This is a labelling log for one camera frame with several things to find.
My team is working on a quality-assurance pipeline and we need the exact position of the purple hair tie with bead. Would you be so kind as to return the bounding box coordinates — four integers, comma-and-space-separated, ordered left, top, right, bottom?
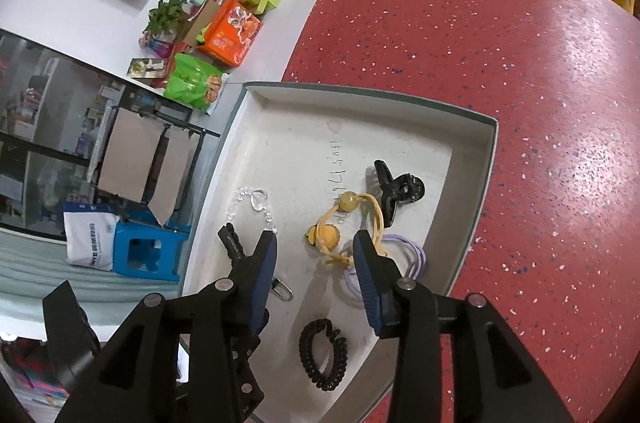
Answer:
342, 231, 428, 304

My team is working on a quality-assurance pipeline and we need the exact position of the yellow hair tie with bead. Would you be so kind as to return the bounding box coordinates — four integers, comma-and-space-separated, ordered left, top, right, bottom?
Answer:
305, 190, 388, 269

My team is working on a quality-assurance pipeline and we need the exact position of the black hair claw clip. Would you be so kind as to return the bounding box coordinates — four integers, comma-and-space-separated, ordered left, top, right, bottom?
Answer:
374, 160, 425, 228

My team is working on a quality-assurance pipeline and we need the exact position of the white grey jewelry tray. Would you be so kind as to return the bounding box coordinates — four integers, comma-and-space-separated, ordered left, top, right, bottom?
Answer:
181, 83, 498, 422

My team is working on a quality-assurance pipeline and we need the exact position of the small black clip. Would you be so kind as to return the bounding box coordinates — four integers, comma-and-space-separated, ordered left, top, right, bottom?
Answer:
271, 277, 294, 302

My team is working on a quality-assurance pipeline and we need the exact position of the blue plastic stool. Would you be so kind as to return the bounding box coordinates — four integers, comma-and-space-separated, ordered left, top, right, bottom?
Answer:
113, 221, 188, 283

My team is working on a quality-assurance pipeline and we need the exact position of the white plastic bag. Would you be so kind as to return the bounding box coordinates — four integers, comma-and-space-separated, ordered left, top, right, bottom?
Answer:
63, 202, 119, 271

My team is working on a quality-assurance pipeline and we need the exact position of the green snack bag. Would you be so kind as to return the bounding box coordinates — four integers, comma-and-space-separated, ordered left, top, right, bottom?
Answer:
164, 54, 228, 114

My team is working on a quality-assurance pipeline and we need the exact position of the orange gift box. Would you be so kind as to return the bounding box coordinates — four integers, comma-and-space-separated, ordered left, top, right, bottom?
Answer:
196, 0, 262, 68

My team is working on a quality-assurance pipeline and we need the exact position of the green potted plant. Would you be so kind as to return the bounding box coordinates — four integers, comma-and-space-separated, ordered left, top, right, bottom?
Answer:
145, 0, 190, 36

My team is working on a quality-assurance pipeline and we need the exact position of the black spiral hair tie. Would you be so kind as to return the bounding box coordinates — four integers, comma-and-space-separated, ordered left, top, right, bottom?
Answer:
297, 317, 350, 393

